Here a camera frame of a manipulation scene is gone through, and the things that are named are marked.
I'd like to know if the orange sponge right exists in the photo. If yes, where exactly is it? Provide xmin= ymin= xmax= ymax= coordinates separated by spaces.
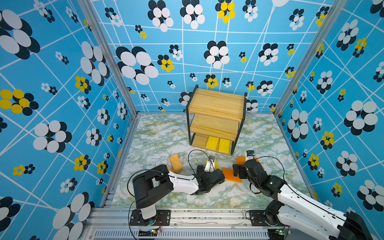
xmin=254 ymin=157 xmax=264 ymax=169

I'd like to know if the orange sponge middle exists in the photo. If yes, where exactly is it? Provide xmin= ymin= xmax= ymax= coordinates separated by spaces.
xmin=235 ymin=156 xmax=247 ymax=165

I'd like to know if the aluminium front rail frame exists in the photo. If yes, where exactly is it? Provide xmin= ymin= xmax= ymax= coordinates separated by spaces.
xmin=79 ymin=207 xmax=343 ymax=240

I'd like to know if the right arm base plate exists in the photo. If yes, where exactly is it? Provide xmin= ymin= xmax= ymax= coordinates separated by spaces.
xmin=246 ymin=210 xmax=284 ymax=227

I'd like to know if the tan sponge lower left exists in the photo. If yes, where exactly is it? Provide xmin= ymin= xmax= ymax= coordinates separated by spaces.
xmin=167 ymin=166 xmax=175 ymax=173

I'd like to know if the wooden three-tier shelf black frame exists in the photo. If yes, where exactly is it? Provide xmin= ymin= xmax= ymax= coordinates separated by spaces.
xmin=186 ymin=85 xmax=248 ymax=155

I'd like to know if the orange sponge front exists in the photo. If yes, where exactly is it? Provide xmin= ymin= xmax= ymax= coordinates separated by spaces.
xmin=222 ymin=168 xmax=242 ymax=183

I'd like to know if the yellow sponge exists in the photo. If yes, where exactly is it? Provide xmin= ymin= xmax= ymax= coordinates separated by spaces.
xmin=218 ymin=139 xmax=231 ymax=154
xmin=204 ymin=160 xmax=220 ymax=173
xmin=206 ymin=136 xmax=219 ymax=151

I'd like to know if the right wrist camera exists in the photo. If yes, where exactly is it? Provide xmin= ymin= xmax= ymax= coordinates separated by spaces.
xmin=245 ymin=150 xmax=255 ymax=160

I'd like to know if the tan sponge upper right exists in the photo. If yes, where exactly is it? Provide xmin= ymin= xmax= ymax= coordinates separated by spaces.
xmin=169 ymin=154 xmax=183 ymax=174

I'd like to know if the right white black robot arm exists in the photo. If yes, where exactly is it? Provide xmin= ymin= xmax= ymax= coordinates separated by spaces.
xmin=233 ymin=159 xmax=373 ymax=240

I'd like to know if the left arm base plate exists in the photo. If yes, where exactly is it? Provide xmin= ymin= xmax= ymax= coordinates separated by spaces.
xmin=129 ymin=209 xmax=171 ymax=227

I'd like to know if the tan sponge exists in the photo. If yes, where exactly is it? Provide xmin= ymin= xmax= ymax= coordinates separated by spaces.
xmin=169 ymin=154 xmax=183 ymax=174
xmin=167 ymin=166 xmax=175 ymax=173

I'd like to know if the orange sponge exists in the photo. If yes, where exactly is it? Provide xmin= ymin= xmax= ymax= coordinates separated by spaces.
xmin=222 ymin=168 xmax=242 ymax=183
xmin=254 ymin=157 xmax=264 ymax=169
xmin=235 ymin=156 xmax=247 ymax=165

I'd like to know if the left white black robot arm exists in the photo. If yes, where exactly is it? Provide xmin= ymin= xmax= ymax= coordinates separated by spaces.
xmin=132 ymin=165 xmax=225 ymax=221

